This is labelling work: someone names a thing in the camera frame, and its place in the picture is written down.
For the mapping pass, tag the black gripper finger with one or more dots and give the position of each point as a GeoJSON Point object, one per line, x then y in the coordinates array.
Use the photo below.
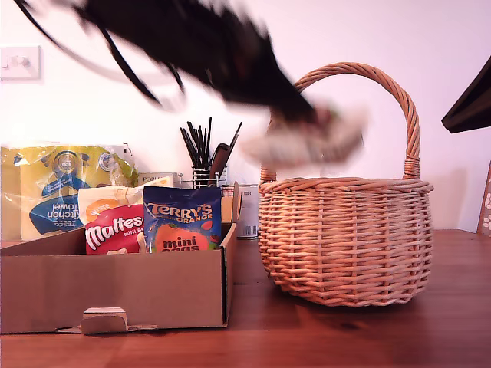
{"type": "Point", "coordinates": [475, 107]}
{"type": "Point", "coordinates": [276, 76]}
{"type": "Point", "coordinates": [261, 96]}

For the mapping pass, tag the white green Galaxy eggs bag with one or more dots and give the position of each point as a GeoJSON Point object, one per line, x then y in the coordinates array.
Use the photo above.
{"type": "Point", "coordinates": [307, 149]}

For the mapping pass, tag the blue Terry's orange eggs bag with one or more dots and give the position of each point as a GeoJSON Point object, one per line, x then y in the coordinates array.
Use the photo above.
{"type": "Point", "coordinates": [180, 214]}

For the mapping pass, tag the white Porlex box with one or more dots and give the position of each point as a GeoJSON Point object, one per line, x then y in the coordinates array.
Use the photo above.
{"type": "Point", "coordinates": [153, 179]}

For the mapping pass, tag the brown cardboard box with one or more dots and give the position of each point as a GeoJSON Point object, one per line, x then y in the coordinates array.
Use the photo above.
{"type": "Point", "coordinates": [115, 287]}

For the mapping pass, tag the thin black stick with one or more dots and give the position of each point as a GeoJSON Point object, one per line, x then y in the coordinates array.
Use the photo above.
{"type": "Point", "coordinates": [234, 136]}
{"type": "Point", "coordinates": [186, 147]}
{"type": "Point", "coordinates": [194, 143]}
{"type": "Point", "coordinates": [208, 142]}

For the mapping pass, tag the brown paw print board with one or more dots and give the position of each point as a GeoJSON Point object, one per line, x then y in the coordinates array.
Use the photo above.
{"type": "Point", "coordinates": [485, 207]}

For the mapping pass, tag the cream labelled carton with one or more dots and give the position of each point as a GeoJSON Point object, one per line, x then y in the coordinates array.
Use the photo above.
{"type": "Point", "coordinates": [227, 207]}

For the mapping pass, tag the red Maltesers bunnies bag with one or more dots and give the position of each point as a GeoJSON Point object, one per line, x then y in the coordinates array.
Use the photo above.
{"type": "Point", "coordinates": [111, 234]}

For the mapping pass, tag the yellow kitchen towel pack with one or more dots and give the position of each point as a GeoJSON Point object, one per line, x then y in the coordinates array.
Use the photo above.
{"type": "Point", "coordinates": [42, 180]}

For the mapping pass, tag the white wall light switch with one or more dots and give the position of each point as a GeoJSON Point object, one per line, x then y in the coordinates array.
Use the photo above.
{"type": "Point", "coordinates": [19, 63]}

